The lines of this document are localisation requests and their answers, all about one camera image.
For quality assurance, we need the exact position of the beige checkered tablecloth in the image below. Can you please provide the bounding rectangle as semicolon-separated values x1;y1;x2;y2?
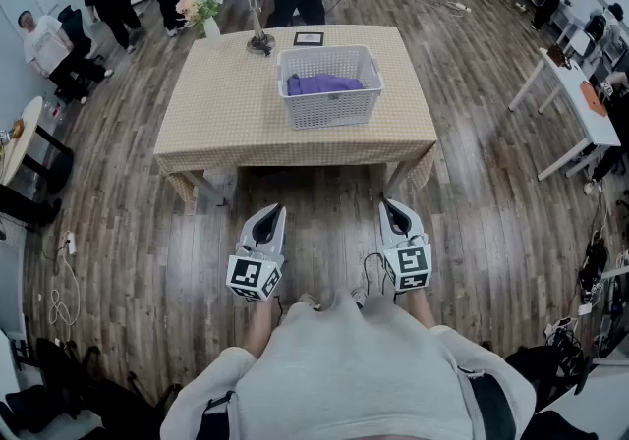
153;25;438;214

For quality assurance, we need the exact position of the white floor cable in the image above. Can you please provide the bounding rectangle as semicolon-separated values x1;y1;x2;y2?
48;250;84;327

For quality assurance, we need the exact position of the black picture frame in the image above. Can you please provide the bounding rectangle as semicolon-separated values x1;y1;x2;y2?
293;30;326;48

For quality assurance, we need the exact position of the person's left forearm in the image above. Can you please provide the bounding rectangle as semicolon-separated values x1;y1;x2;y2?
243;299;277;361

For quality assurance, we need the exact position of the person's grey shirt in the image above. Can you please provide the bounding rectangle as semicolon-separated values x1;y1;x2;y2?
159;288;538;440

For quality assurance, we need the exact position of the purple hooded garment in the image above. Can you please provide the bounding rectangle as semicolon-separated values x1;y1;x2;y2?
286;73;366;97

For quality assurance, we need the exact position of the black office chair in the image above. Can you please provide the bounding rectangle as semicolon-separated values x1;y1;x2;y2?
0;336;166;440

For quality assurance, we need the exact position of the tangle of black cables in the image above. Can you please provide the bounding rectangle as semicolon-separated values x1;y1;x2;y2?
540;226;629;383

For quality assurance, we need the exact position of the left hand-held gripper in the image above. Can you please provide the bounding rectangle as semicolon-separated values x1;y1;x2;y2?
225;204;288;303

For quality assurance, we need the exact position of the white plastic laundry basket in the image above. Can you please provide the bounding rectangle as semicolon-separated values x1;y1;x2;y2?
276;44;384;132

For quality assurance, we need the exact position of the person's right forearm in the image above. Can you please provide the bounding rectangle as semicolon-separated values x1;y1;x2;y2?
401;287;436;331

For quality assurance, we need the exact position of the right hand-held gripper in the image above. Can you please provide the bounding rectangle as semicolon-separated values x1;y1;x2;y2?
378;197;433;293

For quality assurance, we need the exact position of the white vase with flowers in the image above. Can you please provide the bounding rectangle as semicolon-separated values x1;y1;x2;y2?
175;0;227;51

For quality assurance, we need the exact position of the round wooden side table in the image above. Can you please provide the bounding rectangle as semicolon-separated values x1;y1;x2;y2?
0;95;76;197

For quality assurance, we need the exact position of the white desk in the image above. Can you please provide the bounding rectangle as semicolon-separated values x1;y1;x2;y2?
507;46;623;183

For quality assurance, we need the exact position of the silver desk lamp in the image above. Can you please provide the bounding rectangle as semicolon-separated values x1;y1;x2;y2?
239;0;277;58

